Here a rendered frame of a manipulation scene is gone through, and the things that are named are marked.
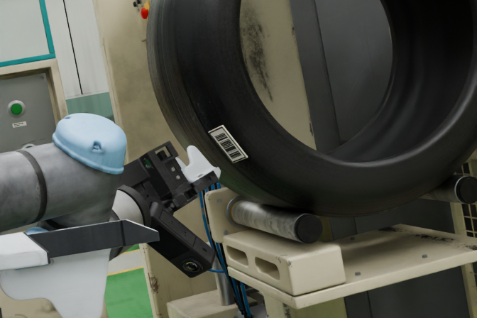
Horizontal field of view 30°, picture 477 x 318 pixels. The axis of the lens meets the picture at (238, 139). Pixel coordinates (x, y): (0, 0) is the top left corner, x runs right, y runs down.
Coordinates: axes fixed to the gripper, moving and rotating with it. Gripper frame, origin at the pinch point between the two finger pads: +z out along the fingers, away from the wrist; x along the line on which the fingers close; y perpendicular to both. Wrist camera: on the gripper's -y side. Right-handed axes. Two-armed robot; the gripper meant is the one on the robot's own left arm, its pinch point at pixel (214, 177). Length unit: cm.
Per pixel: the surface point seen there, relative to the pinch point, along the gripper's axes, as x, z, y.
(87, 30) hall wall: 577, 707, 217
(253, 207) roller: 16.8, 27.3, -8.2
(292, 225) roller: 2.1, 13.0, -12.4
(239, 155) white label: 0.3, 8.2, 0.8
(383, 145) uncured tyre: 1, 51, -12
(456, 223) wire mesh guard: 6, 71, -35
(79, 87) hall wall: 612, 682, 166
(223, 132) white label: -0.2, 7.1, 4.9
